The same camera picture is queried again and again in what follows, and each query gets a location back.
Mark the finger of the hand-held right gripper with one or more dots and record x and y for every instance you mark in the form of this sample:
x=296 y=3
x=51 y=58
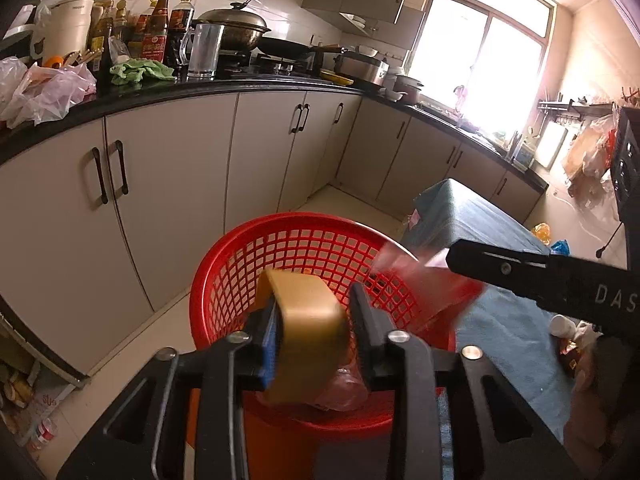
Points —
x=495 y=267

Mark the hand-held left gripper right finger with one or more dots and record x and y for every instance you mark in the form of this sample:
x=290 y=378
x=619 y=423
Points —
x=367 y=355

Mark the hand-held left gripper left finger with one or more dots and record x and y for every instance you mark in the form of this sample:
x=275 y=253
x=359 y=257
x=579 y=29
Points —
x=267 y=355

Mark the yellow plastic bowl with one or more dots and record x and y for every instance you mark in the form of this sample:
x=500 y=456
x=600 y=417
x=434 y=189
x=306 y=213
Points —
x=305 y=320

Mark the torn red carton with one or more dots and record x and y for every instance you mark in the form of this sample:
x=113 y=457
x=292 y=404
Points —
x=430 y=285

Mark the red plastic basket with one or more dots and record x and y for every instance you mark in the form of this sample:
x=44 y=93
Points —
x=300 y=240

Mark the person's right hand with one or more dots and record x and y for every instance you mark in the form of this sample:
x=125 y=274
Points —
x=585 y=420

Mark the blue plastic bag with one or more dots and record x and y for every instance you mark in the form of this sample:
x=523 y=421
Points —
x=560 y=248

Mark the yellow plastic bag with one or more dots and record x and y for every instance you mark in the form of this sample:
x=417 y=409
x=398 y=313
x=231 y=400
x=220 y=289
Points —
x=541 y=234

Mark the blue white box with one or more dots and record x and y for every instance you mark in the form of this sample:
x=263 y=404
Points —
x=523 y=152

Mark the hanging plastic bags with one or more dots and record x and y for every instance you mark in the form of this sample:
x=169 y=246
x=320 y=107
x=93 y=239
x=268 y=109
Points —
x=585 y=160

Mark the red cloth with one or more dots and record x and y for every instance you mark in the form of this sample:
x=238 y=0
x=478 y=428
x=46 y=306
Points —
x=461 y=97

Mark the dark cooking pot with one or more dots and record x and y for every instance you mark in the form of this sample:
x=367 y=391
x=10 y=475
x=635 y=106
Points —
x=409 y=90

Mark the kitchen window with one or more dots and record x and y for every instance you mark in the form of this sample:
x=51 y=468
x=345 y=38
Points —
x=480 y=70

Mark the white bowl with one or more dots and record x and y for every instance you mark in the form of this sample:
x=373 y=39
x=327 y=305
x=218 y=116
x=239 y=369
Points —
x=390 y=94

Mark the beige kitchen base cabinets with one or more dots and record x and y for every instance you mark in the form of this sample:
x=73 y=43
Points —
x=165 y=170

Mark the steel rice cooker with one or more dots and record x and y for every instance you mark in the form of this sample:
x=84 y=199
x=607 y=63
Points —
x=362 y=70

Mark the yellow plate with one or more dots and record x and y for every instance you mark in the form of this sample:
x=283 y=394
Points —
x=337 y=78

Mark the pile of food packets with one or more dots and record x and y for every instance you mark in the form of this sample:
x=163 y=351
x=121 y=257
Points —
x=25 y=410

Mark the black gas stove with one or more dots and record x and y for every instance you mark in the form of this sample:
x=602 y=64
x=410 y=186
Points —
x=270 y=66

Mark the black frying pan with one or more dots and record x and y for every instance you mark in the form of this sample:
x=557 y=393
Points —
x=290 y=49

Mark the glass pitcher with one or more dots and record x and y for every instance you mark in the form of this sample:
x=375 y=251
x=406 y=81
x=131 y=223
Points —
x=205 y=55

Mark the green cloth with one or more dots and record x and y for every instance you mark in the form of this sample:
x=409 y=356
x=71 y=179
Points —
x=140 y=72

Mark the steel wok with lid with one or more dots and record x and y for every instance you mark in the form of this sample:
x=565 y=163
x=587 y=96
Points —
x=235 y=27

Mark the row of condiment bottles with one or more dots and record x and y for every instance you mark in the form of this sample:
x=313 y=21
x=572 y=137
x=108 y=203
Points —
x=155 y=35

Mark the clear pink plastic bags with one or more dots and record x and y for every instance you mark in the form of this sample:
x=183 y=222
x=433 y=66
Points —
x=40 y=95

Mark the orange tape roll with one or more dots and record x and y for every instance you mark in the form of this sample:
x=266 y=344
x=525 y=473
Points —
x=53 y=61

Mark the white electric kettle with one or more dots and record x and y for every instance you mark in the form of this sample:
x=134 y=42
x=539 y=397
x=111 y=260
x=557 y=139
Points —
x=70 y=25

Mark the white appliance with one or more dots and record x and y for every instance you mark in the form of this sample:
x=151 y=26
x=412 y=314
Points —
x=20 y=20

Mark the metal wall rack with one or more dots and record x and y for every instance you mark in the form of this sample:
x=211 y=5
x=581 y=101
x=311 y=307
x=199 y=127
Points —
x=575 y=107

